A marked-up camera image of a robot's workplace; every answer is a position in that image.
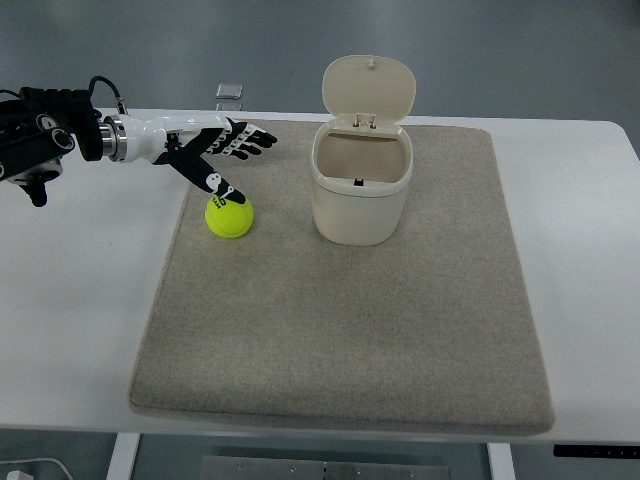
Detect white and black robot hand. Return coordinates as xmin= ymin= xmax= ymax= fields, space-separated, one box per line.
xmin=120 ymin=114 xmax=277 ymax=205

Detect yellow tennis ball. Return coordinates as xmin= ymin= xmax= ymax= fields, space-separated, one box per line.
xmin=205 ymin=196 xmax=254 ymax=239

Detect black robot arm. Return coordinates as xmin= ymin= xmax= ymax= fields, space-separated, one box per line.
xmin=1 ymin=76 xmax=127 ymax=207

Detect small clear square floor plate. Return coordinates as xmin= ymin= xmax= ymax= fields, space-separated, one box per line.
xmin=215 ymin=83 xmax=243 ymax=100

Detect cream plastic bin with lid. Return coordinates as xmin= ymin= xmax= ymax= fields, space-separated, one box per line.
xmin=310 ymin=55 xmax=416 ymax=246

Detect beige felt mat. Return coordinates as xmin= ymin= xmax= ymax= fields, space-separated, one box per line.
xmin=129 ymin=121 xmax=554 ymax=435

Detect white table leg left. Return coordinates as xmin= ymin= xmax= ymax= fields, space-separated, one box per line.
xmin=106 ymin=433 xmax=141 ymax=480

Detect white table leg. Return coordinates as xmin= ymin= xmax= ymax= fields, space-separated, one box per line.
xmin=106 ymin=433 xmax=141 ymax=480
xmin=487 ymin=443 xmax=516 ymax=480

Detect white table leg right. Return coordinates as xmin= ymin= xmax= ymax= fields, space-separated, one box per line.
xmin=487 ymin=443 xmax=516 ymax=480

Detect black desk control panel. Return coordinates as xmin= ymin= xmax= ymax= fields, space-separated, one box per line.
xmin=553 ymin=444 xmax=640 ymax=459

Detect grey metal base plate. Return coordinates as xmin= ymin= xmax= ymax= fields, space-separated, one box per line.
xmin=199 ymin=456 xmax=451 ymax=480

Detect white power adapter with cable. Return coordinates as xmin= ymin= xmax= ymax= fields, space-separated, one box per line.
xmin=1 ymin=457 xmax=74 ymax=480

